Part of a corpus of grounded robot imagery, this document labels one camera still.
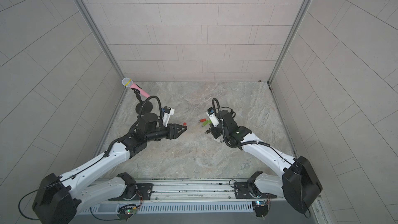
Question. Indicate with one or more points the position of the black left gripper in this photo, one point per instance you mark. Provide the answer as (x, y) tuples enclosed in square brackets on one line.
[(170, 131)]

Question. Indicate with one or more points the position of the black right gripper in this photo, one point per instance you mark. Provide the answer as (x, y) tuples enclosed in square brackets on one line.
[(217, 127)]

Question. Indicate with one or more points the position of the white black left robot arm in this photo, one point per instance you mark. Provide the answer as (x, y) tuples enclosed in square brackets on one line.
[(60, 198)]

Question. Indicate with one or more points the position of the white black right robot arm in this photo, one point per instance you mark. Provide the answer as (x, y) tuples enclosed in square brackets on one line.
[(295, 179)]

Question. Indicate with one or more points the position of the pink toy microphone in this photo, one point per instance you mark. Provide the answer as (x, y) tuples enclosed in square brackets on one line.
[(127, 82)]

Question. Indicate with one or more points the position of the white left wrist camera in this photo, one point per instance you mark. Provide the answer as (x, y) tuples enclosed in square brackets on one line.
[(167, 113)]

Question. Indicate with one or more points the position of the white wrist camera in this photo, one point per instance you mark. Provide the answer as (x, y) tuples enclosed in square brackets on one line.
[(167, 113), (211, 113)]

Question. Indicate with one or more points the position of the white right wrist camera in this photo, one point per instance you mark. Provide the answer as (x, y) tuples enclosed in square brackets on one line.
[(211, 113)]

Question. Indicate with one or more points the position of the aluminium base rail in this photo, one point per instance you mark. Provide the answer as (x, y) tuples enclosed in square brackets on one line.
[(191, 196)]

